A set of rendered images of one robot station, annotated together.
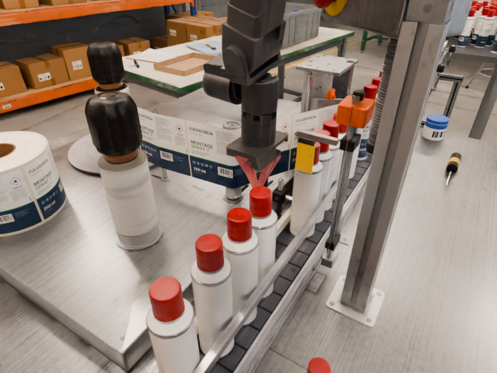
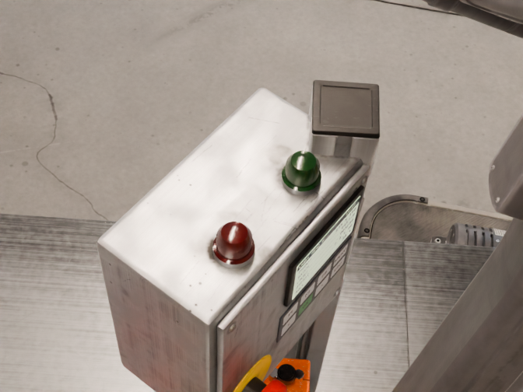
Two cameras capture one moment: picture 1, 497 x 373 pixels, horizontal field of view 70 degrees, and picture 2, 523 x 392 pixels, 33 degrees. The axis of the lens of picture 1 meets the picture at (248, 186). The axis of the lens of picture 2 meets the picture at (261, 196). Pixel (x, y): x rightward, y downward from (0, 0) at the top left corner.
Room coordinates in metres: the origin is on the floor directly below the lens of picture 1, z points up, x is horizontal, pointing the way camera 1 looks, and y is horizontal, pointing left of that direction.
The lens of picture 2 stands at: (0.68, 0.09, 1.94)
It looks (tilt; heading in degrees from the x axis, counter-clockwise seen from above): 56 degrees down; 237
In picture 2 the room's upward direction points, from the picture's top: 5 degrees clockwise
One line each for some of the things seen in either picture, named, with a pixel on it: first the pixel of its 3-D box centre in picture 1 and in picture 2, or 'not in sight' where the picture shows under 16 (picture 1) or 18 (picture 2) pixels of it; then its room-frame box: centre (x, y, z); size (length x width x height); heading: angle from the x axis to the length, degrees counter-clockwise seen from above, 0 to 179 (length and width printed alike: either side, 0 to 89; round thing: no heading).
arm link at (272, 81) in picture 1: (256, 92); not in sight; (0.54, -0.01, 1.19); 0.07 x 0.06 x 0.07; 50
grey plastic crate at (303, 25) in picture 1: (278, 24); not in sight; (2.85, -0.22, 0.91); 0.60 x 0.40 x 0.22; 143
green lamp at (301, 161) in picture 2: not in sight; (302, 169); (0.48, -0.18, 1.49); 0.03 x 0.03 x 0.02
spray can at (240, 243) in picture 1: (240, 269); not in sight; (0.37, 0.01, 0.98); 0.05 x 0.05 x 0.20
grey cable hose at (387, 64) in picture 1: (387, 93); not in sight; (0.56, -0.22, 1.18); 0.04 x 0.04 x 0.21
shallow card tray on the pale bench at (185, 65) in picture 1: (189, 63); not in sight; (2.12, 0.34, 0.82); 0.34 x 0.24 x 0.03; 145
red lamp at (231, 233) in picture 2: not in sight; (233, 240); (0.54, -0.15, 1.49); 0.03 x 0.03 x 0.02
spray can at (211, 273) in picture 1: (213, 298); not in sight; (0.31, 0.05, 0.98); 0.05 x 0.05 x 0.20
